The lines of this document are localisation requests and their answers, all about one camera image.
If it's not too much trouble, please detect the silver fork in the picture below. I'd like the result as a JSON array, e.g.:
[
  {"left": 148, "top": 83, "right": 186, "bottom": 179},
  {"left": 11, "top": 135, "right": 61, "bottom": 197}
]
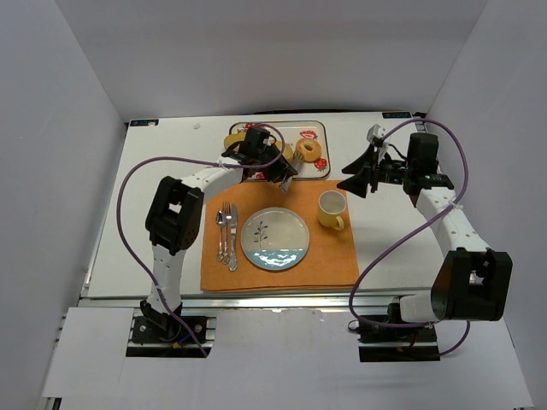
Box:
[{"left": 221, "top": 201, "right": 231, "bottom": 264}]

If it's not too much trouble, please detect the brown bread slice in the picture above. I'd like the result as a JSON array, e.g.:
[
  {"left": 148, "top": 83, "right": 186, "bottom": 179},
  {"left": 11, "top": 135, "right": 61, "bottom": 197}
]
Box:
[{"left": 223, "top": 132, "right": 246, "bottom": 150}]

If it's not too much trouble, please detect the orange cloth placemat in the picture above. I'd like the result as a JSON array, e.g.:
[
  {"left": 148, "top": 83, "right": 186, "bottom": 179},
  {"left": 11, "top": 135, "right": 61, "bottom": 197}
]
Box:
[{"left": 201, "top": 180, "right": 358, "bottom": 292}]

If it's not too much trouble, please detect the aluminium table frame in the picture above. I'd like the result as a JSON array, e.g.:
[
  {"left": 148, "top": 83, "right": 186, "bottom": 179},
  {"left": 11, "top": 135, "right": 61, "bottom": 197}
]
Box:
[{"left": 55, "top": 111, "right": 482, "bottom": 355}]

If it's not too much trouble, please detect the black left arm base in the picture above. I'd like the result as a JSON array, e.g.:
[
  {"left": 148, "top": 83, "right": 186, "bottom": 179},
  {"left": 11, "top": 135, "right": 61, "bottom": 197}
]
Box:
[{"left": 126, "top": 314, "right": 216, "bottom": 359}]

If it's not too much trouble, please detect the oval bread roll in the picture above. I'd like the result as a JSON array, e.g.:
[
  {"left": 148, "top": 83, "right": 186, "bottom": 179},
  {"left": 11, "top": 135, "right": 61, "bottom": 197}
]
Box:
[{"left": 274, "top": 141, "right": 294, "bottom": 164}]

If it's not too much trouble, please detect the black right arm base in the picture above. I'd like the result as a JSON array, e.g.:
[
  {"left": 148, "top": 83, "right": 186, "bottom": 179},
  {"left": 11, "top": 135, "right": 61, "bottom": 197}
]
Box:
[{"left": 348, "top": 319, "right": 440, "bottom": 363}]

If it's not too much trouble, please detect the silver table knife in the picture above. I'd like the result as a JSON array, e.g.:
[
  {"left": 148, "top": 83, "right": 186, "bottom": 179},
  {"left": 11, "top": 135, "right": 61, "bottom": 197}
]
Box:
[{"left": 228, "top": 203, "right": 238, "bottom": 272}]

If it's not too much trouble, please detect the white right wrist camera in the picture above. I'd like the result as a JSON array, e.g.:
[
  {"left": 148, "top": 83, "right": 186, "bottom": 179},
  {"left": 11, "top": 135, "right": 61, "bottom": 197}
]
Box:
[{"left": 367, "top": 124, "right": 389, "bottom": 162}]

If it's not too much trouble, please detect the silver spoon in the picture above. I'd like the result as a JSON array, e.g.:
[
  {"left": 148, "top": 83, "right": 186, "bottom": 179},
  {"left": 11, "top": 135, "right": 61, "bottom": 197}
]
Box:
[{"left": 216, "top": 209, "right": 226, "bottom": 261}]

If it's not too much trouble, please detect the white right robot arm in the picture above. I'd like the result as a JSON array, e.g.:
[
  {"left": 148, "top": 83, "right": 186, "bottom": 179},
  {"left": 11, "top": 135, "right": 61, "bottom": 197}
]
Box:
[{"left": 338, "top": 126, "right": 513, "bottom": 329}]

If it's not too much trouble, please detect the bagel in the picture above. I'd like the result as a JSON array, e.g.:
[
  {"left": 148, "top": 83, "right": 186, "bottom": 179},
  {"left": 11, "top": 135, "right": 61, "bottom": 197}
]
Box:
[{"left": 296, "top": 138, "right": 322, "bottom": 163}]

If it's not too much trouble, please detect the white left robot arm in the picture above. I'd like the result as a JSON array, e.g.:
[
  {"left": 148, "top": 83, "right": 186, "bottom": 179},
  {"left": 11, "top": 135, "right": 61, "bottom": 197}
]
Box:
[{"left": 140, "top": 124, "right": 297, "bottom": 333}]

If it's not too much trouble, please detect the strawberry pattern serving tray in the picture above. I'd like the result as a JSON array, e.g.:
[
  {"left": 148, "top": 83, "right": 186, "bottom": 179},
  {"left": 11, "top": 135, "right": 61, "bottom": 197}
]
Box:
[{"left": 228, "top": 120, "right": 331, "bottom": 181}]

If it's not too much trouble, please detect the white blue ceramic plate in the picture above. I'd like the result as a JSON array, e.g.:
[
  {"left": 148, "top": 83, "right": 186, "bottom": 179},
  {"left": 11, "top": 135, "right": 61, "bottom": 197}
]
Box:
[{"left": 240, "top": 208, "right": 310, "bottom": 272}]

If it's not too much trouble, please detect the yellow mug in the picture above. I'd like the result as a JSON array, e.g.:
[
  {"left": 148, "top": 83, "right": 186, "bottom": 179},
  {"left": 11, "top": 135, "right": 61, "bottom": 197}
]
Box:
[{"left": 317, "top": 190, "right": 347, "bottom": 231}]

